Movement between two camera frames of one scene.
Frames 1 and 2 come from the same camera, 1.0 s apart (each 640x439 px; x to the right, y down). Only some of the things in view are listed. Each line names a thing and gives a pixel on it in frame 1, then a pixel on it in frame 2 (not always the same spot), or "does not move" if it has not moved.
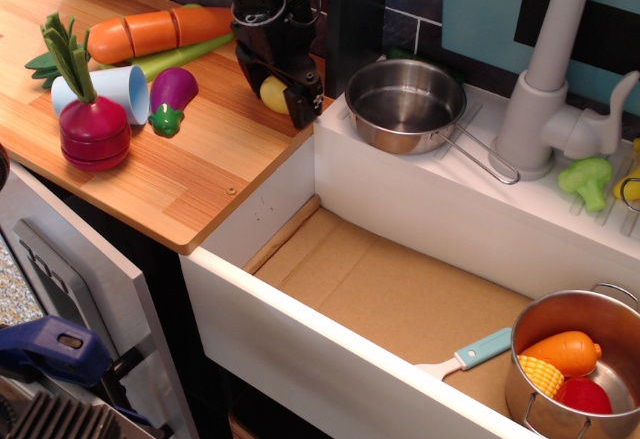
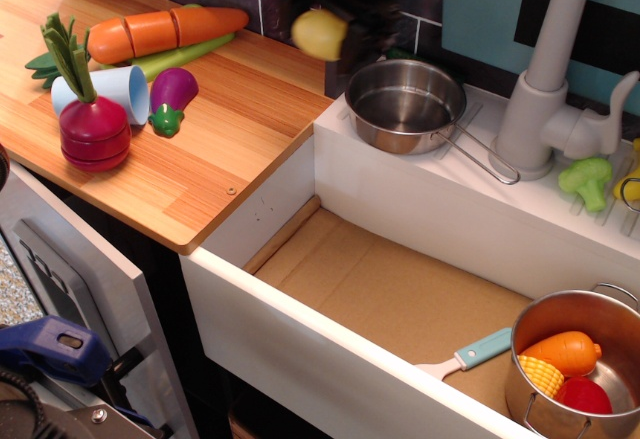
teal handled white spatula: (471, 355) does not move
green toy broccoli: (588, 177) does not move
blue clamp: (56, 347) does not move
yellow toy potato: (272, 93) -> (320, 34)
